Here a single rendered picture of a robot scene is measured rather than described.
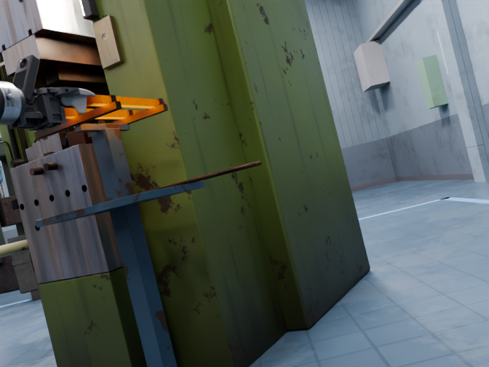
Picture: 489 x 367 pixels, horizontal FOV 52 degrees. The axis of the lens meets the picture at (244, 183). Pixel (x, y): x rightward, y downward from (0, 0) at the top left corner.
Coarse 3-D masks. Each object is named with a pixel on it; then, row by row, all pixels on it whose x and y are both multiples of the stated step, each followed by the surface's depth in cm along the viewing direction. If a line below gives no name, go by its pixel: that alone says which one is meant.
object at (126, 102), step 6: (96, 96) 129; (102, 96) 131; (60, 102) 118; (90, 102) 125; (96, 102) 128; (102, 102) 130; (108, 102) 133; (126, 102) 139; (132, 102) 142; (138, 102) 144; (144, 102) 147; (150, 102) 149; (156, 102) 152
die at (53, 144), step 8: (48, 136) 186; (56, 136) 184; (64, 136) 186; (32, 144) 191; (40, 144) 189; (48, 144) 187; (56, 144) 185; (32, 152) 192; (40, 152) 190; (32, 160) 192
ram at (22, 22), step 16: (0, 0) 191; (16, 0) 186; (32, 0) 182; (48, 0) 186; (64, 0) 193; (0, 16) 192; (16, 16) 187; (32, 16) 183; (48, 16) 185; (64, 16) 191; (80, 16) 199; (0, 32) 193; (16, 32) 188; (32, 32) 184; (48, 32) 186; (64, 32) 190; (80, 32) 197; (0, 48) 194
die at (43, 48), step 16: (16, 48) 189; (32, 48) 185; (48, 48) 188; (64, 48) 195; (80, 48) 202; (96, 48) 210; (16, 64) 190; (48, 64) 192; (64, 64) 197; (80, 64) 201; (96, 64) 208
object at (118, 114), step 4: (64, 108) 135; (68, 108) 136; (72, 108) 137; (88, 108) 143; (92, 108) 144; (68, 112) 136; (72, 112) 137; (112, 112) 151; (116, 112) 153; (120, 112) 155; (124, 112) 156; (136, 112) 162; (68, 116) 136; (72, 116) 137; (104, 116) 148; (108, 116) 150; (112, 116) 151; (116, 116) 153; (120, 116) 154; (124, 116) 156
